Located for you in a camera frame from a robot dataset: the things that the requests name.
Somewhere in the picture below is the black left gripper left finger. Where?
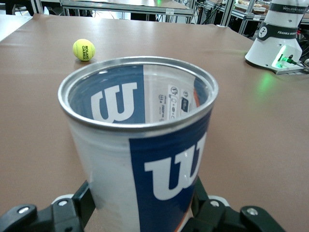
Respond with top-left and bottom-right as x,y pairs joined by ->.
36,181 -> 97,232

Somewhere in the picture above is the yellow Roland Garros tennis ball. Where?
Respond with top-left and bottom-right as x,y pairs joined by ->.
72,38 -> 96,62

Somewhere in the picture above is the aluminium frame workbench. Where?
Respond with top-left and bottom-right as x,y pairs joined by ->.
41,0 -> 196,24

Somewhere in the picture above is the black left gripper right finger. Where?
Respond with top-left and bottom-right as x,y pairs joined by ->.
183,177 -> 242,232

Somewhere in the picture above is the black base power cable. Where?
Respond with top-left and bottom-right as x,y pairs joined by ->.
288,55 -> 309,73

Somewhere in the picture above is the Wilson tennis ball can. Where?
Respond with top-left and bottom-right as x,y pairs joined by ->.
57,56 -> 219,232

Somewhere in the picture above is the metal storage shelf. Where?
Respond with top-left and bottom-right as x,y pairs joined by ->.
197,0 -> 271,39

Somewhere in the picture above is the white side table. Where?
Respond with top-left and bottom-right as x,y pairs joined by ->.
0,14 -> 33,43

